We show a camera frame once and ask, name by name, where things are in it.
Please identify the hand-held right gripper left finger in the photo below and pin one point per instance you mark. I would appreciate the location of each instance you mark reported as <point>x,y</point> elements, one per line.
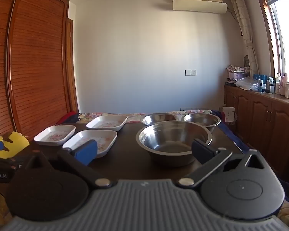
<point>86,152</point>

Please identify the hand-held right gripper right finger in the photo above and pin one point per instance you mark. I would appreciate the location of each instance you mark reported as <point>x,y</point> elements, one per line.
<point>202,152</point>

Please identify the white floral rectangular plate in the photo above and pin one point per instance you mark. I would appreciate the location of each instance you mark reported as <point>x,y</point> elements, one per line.
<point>54,134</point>
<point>107,122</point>
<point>103,139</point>

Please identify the large stainless steel bowl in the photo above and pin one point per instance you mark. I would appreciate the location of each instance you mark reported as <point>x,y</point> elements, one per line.
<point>168,139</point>

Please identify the yellow plush toy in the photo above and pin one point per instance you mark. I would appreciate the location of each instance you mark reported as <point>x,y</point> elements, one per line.
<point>14,145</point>

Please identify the navy red blanket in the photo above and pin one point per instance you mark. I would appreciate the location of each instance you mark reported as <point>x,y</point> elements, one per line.
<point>232,138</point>

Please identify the white paper bag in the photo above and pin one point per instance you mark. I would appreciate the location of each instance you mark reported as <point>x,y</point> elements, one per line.
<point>228,115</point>

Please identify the floral blanket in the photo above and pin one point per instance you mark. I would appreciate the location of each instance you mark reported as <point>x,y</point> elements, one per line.
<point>134,118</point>

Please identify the wooden cabinet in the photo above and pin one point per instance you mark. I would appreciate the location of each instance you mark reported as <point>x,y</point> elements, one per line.
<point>260,115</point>

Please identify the black box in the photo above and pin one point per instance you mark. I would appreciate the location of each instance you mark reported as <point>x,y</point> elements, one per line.
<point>230,84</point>

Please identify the clear plastic bag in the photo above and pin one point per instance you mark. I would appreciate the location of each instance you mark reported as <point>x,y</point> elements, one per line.
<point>246,83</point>

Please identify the pink box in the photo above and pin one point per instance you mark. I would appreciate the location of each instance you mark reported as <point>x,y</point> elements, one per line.
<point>238,75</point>

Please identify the blue can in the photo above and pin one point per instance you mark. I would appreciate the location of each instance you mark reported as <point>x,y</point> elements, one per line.
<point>260,86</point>

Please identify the wooden louvered wardrobe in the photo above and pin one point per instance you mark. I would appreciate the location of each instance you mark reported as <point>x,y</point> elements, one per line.
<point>38,65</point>

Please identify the floral cloth bundle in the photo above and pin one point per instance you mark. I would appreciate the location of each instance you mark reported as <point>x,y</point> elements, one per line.
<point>238,68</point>

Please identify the blue boxes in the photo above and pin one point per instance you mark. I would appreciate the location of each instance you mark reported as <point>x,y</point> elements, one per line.
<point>260,77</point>

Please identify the white bottle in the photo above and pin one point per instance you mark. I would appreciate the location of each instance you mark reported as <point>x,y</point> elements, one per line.
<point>277,85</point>

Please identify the woven hand fan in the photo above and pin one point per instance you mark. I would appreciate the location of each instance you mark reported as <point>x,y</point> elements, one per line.
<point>246,61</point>

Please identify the pink kettle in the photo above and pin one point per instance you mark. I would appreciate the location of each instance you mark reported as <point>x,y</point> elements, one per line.
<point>284,84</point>

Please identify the patterned beige curtain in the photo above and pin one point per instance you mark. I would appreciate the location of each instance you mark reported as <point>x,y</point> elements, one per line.
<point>245,28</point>

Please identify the low wall socket panel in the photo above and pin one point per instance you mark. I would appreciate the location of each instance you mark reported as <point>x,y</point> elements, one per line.
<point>195,109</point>

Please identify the white wall switch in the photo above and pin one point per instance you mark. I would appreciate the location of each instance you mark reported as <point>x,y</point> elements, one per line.
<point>190,72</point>

